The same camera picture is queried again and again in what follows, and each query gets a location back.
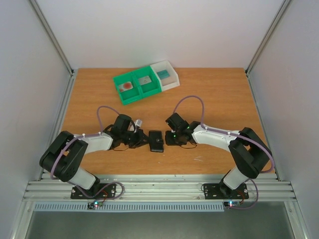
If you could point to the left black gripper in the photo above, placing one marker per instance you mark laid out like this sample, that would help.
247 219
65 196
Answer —
140 141

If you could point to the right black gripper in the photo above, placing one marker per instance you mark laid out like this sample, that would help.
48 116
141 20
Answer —
173 138

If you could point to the black leather card holder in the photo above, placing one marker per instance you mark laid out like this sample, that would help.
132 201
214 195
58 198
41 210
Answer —
156 141

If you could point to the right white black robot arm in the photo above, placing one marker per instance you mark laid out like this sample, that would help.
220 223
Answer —
248 151

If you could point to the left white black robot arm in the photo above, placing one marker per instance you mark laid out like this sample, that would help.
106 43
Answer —
63 157

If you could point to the red dot card in bin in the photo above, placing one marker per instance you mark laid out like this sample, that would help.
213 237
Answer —
125 86

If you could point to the grey card in bin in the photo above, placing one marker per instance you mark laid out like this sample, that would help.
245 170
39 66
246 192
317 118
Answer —
144 80

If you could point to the teal card in bin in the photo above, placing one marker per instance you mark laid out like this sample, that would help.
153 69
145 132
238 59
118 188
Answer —
163 74

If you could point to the green bin left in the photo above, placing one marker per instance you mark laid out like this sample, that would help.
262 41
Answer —
129 96

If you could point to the green bin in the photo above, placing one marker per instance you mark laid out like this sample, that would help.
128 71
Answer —
149 89
129 96

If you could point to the green bin middle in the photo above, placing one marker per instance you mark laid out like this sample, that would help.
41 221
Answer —
149 89

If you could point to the white bin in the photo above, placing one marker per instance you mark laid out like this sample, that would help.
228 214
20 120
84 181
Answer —
170 82

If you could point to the left small circuit board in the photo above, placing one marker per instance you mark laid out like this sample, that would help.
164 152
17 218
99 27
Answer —
96 204

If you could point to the small circuit board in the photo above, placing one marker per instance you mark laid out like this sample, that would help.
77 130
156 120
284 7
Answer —
96 204
233 204

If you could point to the right small circuit board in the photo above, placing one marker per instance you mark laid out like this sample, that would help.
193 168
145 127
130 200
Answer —
233 204

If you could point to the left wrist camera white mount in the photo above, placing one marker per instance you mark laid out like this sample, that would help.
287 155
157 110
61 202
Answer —
135 125

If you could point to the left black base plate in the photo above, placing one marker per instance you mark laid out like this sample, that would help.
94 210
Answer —
107 190

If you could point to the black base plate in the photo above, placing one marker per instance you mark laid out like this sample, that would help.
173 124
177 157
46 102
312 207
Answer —
211 191
107 190

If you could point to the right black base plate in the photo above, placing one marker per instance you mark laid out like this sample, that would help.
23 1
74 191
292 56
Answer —
211 191

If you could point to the grey slotted cable duct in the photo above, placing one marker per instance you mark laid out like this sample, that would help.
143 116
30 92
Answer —
129 207

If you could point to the aluminium frame rail front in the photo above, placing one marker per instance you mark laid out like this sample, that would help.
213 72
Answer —
163 188

